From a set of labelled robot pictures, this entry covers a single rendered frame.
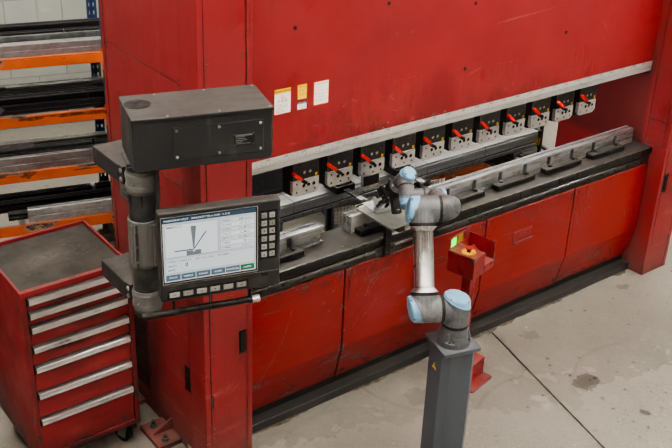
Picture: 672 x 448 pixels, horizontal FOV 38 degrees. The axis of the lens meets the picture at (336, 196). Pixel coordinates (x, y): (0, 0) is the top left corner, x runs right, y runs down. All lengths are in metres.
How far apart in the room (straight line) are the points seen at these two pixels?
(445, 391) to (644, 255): 2.61
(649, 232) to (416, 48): 2.44
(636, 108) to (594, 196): 0.67
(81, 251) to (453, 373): 1.73
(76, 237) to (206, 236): 1.25
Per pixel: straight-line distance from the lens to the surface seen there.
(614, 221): 6.34
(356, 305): 4.92
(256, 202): 3.50
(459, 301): 4.12
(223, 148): 3.41
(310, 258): 4.62
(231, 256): 3.58
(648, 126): 6.34
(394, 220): 4.73
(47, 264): 4.45
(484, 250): 5.10
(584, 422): 5.25
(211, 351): 4.35
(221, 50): 3.79
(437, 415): 4.41
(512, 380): 5.44
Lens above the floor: 3.14
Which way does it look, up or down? 26 degrees down
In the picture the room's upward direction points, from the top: 2 degrees clockwise
